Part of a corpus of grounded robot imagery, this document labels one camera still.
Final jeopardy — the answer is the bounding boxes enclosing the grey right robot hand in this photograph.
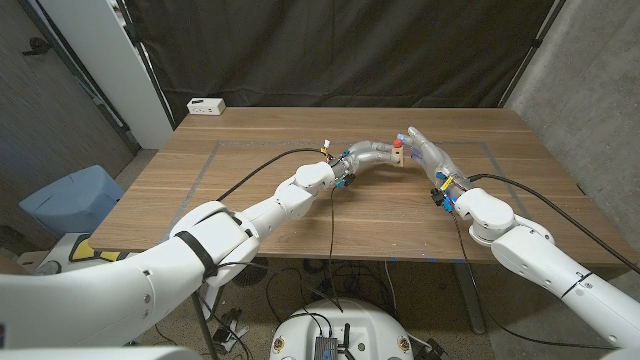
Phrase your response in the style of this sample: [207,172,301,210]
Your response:
[397,126,474,201]

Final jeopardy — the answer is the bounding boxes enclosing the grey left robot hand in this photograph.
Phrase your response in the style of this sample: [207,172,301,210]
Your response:
[339,139,401,180]

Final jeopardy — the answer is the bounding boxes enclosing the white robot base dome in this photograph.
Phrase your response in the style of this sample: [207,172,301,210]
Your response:
[269,298,415,360]

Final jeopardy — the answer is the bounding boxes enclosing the grey tape outline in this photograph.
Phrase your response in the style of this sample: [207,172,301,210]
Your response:
[167,140,556,264]

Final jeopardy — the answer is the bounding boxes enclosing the black backdrop curtain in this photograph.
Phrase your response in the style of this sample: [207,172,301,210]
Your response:
[122,0,556,124]

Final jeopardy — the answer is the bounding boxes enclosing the black backdrop stand pole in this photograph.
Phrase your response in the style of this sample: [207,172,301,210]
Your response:
[113,0,177,131]
[497,0,569,109]

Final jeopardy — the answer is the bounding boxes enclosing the grey table leg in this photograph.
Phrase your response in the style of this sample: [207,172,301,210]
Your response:
[452,263,487,335]

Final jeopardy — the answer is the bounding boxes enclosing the round black floor fan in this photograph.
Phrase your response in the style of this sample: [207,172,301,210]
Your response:
[232,257,270,289]

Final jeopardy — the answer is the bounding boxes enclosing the white power strip box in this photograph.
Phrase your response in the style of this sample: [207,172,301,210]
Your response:
[186,97,227,116]

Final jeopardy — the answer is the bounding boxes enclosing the black floor device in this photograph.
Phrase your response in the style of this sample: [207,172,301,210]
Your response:
[424,338,449,360]

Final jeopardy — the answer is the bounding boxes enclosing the grey electronics box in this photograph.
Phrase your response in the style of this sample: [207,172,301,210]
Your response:
[313,335,340,360]

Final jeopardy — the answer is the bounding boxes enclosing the white table leg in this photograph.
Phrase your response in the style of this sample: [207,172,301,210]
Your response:
[199,287,226,322]

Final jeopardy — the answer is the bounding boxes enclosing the black and white floor gadget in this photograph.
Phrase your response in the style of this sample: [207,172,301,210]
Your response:
[210,307,250,356]

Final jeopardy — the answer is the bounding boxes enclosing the white column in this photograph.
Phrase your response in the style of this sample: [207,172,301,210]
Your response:
[37,0,174,150]

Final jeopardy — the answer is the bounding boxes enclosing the blue plastic bin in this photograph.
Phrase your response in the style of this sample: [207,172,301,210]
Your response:
[18,164,125,240]

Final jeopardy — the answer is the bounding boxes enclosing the dark grey door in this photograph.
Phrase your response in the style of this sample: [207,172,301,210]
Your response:
[0,0,141,211]

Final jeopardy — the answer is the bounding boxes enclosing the white robot torso edge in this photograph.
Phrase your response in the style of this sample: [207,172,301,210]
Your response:
[0,346,204,360]

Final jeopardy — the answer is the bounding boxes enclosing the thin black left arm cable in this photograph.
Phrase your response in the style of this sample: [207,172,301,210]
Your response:
[197,185,346,314]

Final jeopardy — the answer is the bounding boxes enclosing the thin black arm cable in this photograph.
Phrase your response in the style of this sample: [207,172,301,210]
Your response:
[197,185,346,314]
[449,209,616,351]

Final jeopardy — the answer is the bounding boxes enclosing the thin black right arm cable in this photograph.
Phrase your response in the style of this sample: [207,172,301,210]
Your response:
[449,209,616,351]

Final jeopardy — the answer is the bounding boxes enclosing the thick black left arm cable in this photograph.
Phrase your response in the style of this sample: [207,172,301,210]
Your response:
[215,147,334,203]

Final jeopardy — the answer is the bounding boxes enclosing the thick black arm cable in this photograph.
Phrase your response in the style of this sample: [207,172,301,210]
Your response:
[468,173,640,275]
[215,147,334,203]

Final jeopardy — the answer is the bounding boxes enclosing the black floor cable bundle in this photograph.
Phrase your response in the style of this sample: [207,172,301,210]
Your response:
[264,257,399,326]

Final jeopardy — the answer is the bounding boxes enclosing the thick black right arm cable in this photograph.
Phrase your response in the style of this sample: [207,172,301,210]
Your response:
[468,173,640,275]

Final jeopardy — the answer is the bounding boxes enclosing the black door handle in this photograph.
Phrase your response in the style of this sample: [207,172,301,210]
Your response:
[21,37,53,56]

